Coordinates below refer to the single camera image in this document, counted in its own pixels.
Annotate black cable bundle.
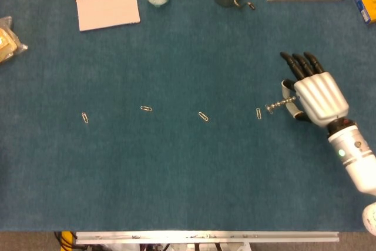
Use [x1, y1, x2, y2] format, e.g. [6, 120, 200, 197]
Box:
[54, 231, 78, 251]

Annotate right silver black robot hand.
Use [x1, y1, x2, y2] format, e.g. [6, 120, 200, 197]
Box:
[280, 51, 350, 129]

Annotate blue table cloth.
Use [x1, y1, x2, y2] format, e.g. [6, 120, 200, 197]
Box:
[0, 0, 376, 232]

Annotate bread in clear bag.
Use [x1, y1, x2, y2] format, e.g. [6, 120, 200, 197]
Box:
[0, 16, 29, 64]

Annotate aluminium profile rail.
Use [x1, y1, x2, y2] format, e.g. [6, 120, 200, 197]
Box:
[75, 231, 340, 245]

